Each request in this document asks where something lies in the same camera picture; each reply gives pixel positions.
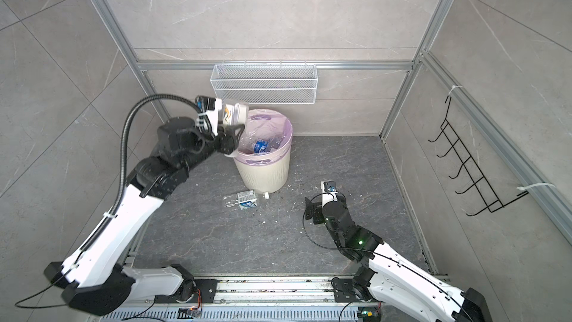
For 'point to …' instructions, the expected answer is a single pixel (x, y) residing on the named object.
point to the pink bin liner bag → (267, 139)
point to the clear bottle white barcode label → (243, 200)
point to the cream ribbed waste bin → (264, 180)
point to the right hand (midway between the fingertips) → (317, 195)
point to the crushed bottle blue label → (260, 146)
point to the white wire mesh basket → (266, 83)
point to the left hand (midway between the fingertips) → (235, 118)
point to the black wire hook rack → (490, 198)
